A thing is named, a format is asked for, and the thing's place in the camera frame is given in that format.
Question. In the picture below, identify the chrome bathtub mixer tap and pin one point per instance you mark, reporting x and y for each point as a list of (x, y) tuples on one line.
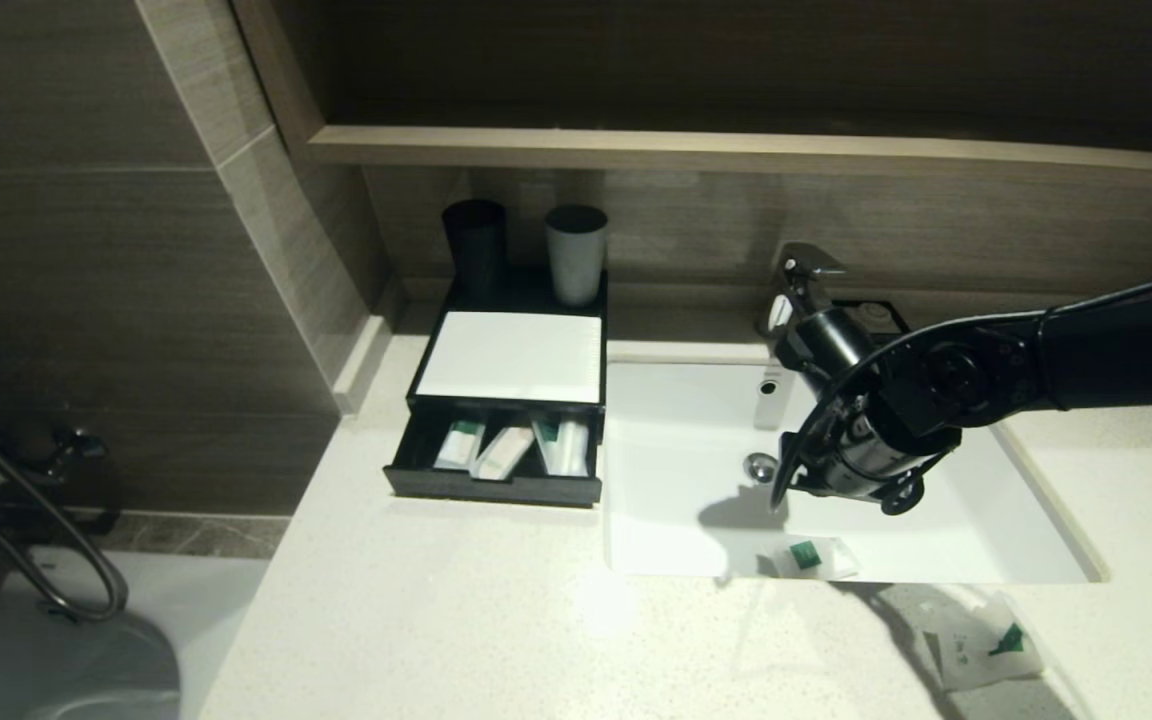
[(71, 445)]

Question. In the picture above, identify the white bathtub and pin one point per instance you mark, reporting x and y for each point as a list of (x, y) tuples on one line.
[(206, 620)]

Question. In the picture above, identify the black soap dish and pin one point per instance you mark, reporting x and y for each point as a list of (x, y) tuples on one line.
[(891, 310)]

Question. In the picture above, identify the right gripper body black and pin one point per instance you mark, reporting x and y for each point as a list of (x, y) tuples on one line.
[(856, 420)]

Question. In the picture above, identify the black amenity box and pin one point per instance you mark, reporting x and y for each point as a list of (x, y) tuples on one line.
[(526, 290)]

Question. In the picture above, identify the grey cup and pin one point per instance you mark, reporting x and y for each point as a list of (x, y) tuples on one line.
[(576, 255)]

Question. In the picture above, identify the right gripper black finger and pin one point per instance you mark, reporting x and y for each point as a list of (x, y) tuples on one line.
[(901, 495), (804, 485)]

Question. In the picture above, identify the black box drawer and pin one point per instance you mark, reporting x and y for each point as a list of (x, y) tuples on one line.
[(476, 488)]

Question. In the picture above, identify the chrome sink drain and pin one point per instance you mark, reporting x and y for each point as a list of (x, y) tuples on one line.
[(758, 466)]

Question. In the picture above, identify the wooden wall shelf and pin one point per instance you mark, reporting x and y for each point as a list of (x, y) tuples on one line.
[(736, 150)]

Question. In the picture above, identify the crumpled shower cap packet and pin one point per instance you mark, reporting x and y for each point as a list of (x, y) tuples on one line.
[(981, 645)]

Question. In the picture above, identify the white tube packet green label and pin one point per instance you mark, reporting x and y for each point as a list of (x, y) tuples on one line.
[(458, 445)]

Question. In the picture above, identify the small packet with pink item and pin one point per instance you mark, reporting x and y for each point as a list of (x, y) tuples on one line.
[(816, 558)]

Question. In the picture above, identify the round soap bar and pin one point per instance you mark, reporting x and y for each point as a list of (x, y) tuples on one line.
[(874, 312)]

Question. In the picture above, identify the white sink basin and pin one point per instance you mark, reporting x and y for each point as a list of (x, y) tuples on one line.
[(676, 470)]

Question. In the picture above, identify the beige flat packet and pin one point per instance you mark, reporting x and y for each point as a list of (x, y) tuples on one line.
[(504, 452)]

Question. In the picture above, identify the black cup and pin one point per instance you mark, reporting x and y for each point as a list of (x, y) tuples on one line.
[(474, 245)]

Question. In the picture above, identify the long packet large green label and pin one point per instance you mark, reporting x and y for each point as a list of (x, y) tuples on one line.
[(546, 445)]

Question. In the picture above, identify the chrome sink faucet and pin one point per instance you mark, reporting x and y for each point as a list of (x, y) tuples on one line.
[(796, 275)]

